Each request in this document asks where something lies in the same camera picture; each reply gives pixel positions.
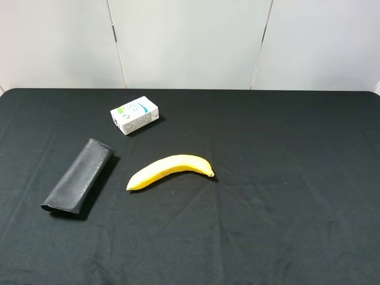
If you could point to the black leather glasses case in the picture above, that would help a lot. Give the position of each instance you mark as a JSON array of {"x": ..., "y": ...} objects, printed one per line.
[{"x": 71, "y": 191}]

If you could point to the yellow banana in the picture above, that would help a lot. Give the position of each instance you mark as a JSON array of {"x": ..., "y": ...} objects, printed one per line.
[{"x": 167, "y": 166}]

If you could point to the white milk carton box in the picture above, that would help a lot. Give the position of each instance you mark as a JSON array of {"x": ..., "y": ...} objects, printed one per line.
[{"x": 135, "y": 114}]

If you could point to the black tablecloth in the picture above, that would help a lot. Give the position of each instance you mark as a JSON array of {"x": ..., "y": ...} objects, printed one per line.
[{"x": 294, "y": 198}]

